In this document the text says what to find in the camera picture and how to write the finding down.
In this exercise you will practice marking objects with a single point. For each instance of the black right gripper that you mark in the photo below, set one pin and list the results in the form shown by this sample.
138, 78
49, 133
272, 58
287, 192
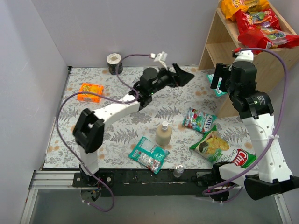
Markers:
217, 76

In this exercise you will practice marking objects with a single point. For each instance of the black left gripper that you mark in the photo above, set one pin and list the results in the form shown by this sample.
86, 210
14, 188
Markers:
174, 76

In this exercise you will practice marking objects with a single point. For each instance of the teal Fox's bag back side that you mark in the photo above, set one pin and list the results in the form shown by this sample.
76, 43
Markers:
217, 91

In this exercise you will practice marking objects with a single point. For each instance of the Fox's candy bag front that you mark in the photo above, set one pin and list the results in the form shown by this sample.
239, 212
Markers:
198, 120

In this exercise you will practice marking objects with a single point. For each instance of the beige pump soap bottle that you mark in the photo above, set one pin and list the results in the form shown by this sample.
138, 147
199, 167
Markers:
163, 133

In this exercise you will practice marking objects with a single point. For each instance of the red candy bag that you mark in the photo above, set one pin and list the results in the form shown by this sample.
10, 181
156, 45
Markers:
259, 19
268, 38

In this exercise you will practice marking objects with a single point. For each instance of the orange candy bag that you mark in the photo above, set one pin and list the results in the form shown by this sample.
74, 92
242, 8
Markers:
230, 7

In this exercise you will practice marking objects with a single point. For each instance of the teal candy bag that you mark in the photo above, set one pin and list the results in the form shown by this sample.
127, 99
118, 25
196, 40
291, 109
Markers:
149, 155

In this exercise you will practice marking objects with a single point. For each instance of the clear small bottle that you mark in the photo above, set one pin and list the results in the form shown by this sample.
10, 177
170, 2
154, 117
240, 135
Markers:
178, 170

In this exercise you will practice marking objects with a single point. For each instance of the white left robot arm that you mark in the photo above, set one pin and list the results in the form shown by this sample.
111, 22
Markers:
90, 127

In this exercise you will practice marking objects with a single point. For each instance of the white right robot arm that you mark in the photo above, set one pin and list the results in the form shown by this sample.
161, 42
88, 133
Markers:
269, 174

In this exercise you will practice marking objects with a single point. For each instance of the wooden shelf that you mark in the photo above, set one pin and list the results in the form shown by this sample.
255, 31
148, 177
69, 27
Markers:
222, 39

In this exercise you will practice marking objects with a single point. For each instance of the floral table mat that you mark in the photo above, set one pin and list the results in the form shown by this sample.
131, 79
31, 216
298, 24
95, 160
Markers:
169, 104

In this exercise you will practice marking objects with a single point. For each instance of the tape roll dark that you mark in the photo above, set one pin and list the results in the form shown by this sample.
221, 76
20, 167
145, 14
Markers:
114, 62

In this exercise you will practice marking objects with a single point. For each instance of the green cassava chips bag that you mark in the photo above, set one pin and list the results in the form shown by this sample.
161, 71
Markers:
216, 149

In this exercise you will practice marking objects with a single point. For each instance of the orange snack box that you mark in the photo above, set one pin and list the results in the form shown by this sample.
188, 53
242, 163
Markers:
88, 88

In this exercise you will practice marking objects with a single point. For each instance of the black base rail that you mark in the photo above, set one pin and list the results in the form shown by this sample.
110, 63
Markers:
143, 182

